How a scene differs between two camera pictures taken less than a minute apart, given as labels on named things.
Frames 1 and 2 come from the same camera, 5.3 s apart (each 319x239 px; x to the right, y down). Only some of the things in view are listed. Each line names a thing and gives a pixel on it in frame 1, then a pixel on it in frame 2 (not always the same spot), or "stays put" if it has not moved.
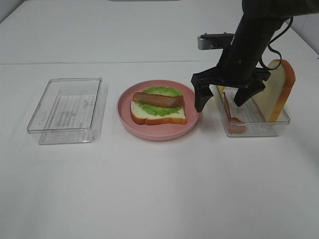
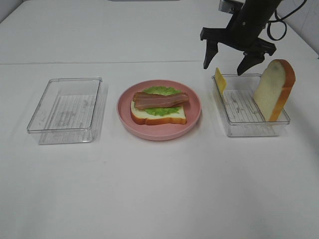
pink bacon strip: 236,126 -> 142,100
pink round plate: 157,132 stays put
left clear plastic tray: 69,111 stays put
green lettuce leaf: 160,111 stays put
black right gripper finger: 243,94 -> 250,59
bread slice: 139,116 stays put
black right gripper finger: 202,94 -> 213,38
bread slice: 277,87 stays put
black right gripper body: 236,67 -> 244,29
